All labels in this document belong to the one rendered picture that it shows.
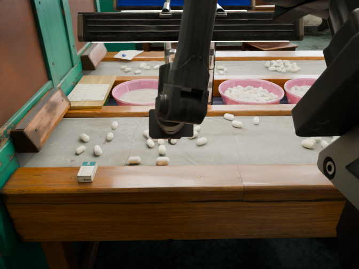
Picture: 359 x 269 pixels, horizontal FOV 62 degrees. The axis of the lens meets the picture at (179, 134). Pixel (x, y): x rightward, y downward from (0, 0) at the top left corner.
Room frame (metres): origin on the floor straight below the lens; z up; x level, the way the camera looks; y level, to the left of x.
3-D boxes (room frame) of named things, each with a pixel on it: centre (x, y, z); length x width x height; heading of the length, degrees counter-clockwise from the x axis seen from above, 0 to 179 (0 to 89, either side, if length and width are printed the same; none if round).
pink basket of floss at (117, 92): (1.15, 0.14, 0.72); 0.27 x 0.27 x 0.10
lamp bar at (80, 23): (0.88, -0.03, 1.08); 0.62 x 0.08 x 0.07; 91
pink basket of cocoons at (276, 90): (1.16, -0.30, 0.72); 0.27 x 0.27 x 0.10
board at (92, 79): (1.15, 0.36, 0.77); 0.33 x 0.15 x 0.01; 1
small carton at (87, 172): (0.60, 0.23, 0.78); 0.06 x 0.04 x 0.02; 1
